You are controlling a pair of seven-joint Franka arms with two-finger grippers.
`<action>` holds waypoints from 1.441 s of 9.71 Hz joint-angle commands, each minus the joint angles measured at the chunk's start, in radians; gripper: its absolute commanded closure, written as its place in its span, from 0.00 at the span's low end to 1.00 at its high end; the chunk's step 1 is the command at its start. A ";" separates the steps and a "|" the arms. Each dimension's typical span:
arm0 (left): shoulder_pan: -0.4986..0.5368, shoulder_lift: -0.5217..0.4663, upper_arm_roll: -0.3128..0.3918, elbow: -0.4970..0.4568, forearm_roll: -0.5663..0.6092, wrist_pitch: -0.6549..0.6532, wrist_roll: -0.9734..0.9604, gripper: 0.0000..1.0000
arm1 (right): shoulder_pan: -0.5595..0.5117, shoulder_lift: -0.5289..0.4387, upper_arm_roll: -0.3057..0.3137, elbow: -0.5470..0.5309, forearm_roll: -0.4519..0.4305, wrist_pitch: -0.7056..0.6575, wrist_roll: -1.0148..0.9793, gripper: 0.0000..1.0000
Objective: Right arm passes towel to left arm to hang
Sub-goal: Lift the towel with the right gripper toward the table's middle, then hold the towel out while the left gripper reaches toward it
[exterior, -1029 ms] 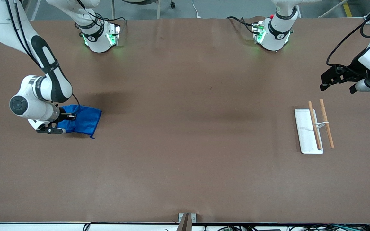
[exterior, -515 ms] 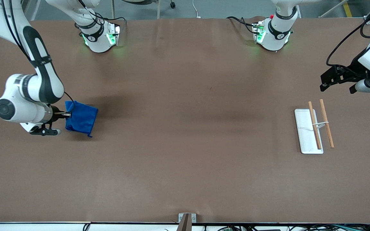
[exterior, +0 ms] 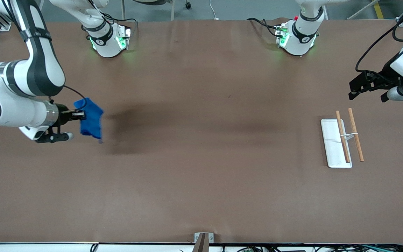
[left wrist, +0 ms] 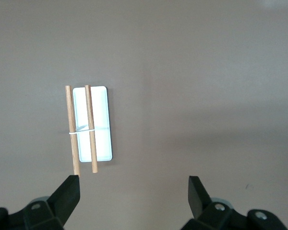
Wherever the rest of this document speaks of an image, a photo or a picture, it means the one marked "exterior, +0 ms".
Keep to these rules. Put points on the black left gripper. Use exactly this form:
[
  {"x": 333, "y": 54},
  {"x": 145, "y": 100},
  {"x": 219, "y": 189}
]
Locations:
[{"x": 383, "y": 76}]

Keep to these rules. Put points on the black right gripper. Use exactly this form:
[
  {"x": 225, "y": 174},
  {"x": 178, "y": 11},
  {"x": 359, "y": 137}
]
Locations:
[{"x": 62, "y": 116}]

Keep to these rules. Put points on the blue towel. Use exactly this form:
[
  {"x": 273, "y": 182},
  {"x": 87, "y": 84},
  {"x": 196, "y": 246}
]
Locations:
[{"x": 92, "y": 120}]

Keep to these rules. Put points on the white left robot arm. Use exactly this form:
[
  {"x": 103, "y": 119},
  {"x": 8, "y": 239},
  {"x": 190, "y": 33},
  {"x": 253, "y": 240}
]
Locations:
[{"x": 303, "y": 33}]

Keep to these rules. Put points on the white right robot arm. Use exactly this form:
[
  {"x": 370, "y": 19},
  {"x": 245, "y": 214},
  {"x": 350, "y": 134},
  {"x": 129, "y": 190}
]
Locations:
[{"x": 42, "y": 66}]

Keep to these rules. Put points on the wooden rack rod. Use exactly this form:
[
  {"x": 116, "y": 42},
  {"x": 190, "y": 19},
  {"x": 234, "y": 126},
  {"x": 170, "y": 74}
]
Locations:
[
  {"x": 356, "y": 134},
  {"x": 343, "y": 138}
]

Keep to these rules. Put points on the brown table cover sheet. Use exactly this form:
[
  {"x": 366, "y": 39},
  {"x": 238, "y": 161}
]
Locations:
[{"x": 201, "y": 182}]

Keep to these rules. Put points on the office chair base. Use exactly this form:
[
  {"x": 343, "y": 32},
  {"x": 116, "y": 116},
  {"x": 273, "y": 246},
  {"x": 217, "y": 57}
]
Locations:
[{"x": 187, "y": 5}]

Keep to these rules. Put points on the white rack base plate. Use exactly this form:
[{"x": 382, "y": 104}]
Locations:
[{"x": 332, "y": 147}]

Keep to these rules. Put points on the aluminium corner bracket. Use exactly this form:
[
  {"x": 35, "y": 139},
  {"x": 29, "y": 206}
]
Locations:
[{"x": 402, "y": 23}]

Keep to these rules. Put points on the metal table edge bracket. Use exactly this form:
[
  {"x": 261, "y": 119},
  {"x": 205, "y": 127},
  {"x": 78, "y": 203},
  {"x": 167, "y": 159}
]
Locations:
[{"x": 204, "y": 237}]

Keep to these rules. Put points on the brown camera post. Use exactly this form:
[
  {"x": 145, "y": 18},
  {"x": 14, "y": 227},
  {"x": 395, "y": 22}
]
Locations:
[{"x": 200, "y": 243}]

